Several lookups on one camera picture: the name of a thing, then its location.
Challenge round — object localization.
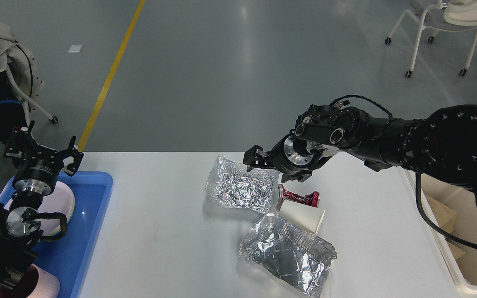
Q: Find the white paper cup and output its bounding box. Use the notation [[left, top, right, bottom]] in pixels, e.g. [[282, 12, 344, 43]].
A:
[[279, 200, 325, 234]]

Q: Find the white chair on casters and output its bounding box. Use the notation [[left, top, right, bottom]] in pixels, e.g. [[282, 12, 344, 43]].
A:
[[385, 0, 477, 79]]

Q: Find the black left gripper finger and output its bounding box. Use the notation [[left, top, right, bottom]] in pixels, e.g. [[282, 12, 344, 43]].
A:
[[2, 120, 42, 160], [54, 136, 84, 177]]

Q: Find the pink ribbed mug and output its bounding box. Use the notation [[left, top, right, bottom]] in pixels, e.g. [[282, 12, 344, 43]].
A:
[[0, 264, 60, 298]]

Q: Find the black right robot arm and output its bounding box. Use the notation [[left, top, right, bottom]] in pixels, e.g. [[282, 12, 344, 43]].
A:
[[243, 95, 477, 249]]

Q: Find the pink plate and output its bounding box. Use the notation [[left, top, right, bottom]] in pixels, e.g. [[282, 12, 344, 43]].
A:
[[5, 182, 75, 237]]

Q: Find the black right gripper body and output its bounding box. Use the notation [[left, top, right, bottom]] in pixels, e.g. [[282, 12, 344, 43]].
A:
[[270, 135, 326, 177]]

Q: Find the white plastic bin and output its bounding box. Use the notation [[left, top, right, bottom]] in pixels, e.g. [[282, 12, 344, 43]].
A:
[[422, 174, 477, 298]]

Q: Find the blue plastic tray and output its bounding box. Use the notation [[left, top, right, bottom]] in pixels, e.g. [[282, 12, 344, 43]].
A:
[[0, 171, 113, 298]]

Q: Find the foil tray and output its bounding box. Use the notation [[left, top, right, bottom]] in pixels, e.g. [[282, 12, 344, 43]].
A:
[[239, 212, 337, 298], [205, 155, 280, 214]]

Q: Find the beige jacket on chair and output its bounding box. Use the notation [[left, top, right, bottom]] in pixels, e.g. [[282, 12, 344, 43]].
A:
[[0, 21, 45, 103]]

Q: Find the white chair with jacket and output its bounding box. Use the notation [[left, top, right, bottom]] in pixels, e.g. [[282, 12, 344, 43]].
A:
[[5, 65, 59, 124]]

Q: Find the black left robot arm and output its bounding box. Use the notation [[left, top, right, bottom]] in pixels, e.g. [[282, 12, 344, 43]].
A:
[[0, 121, 84, 290]]

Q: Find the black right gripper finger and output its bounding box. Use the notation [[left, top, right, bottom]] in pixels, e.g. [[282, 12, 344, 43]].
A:
[[243, 145, 278, 172], [281, 171, 313, 183]]

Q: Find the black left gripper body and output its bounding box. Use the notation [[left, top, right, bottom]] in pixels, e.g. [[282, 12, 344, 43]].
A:
[[12, 158, 64, 196]]

